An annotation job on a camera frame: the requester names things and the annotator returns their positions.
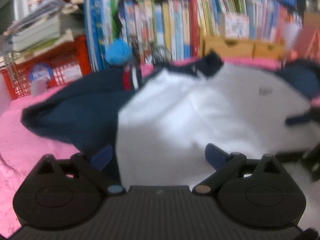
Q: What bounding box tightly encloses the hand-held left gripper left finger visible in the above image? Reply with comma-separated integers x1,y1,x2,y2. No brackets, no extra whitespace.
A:
30,144,127,196

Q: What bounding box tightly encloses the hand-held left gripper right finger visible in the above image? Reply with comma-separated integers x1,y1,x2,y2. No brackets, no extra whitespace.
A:
192,143,288,196

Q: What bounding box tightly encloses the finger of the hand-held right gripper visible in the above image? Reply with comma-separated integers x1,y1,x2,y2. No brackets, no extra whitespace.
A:
285,102,320,127
275,141,320,182

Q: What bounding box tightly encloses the white and navy jacket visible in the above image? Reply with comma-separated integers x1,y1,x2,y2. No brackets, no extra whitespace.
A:
21,51,320,230

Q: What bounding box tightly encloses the pink toy house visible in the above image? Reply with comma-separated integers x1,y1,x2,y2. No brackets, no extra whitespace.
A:
295,27,320,63

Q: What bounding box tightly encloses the pink printed blanket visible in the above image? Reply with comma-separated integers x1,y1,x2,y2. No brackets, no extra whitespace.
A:
0,56,320,239

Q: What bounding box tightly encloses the red plastic crate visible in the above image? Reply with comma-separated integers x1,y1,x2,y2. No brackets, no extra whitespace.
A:
0,35,92,100

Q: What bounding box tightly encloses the wooden drawer box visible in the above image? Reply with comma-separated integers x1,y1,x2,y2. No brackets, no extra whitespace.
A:
202,36,285,60

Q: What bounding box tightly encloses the blue plush ball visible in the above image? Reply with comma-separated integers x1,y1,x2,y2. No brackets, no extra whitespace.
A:
105,39,132,65

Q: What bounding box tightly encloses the white bag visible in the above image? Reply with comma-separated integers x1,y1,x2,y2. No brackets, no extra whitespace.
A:
0,75,13,115

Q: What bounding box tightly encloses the metal bicycle model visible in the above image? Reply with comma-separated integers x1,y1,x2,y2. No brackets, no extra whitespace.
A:
150,45,173,63

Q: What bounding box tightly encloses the row of colourful books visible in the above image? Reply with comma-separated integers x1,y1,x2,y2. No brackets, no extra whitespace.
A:
84,0,304,72

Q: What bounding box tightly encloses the stack of papers and booklets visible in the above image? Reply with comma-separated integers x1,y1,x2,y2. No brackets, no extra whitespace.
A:
4,0,75,63

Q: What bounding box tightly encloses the white plastic frame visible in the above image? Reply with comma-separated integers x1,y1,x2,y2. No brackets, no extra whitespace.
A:
14,0,38,20

